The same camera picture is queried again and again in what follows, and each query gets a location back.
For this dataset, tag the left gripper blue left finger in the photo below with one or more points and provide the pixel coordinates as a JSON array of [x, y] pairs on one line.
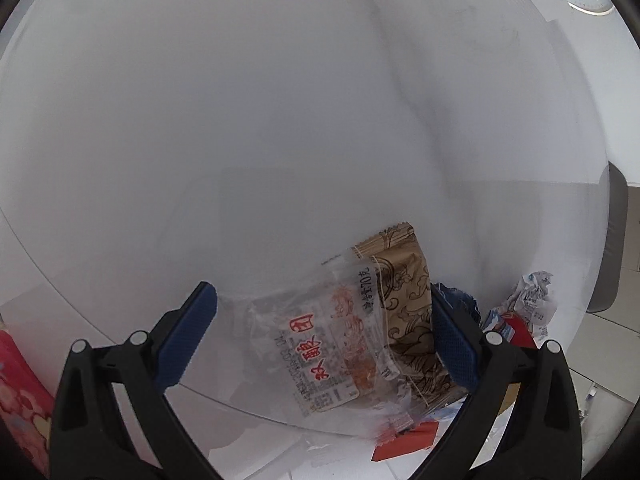
[[179, 332]]

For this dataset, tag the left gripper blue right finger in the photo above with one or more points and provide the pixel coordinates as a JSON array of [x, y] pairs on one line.
[[452, 348]]

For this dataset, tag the blue white snack packet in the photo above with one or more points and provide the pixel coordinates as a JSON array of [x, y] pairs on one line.
[[510, 327]]

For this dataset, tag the printed white paper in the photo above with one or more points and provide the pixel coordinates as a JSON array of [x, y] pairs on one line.
[[532, 302]]

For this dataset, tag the red paper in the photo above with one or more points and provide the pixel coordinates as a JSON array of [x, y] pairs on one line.
[[419, 438]]

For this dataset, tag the clear red-print snack bag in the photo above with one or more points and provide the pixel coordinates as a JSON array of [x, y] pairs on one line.
[[351, 348]]

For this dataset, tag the red knitted sleeve forearm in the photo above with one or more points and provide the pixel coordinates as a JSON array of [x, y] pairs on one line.
[[26, 406]]

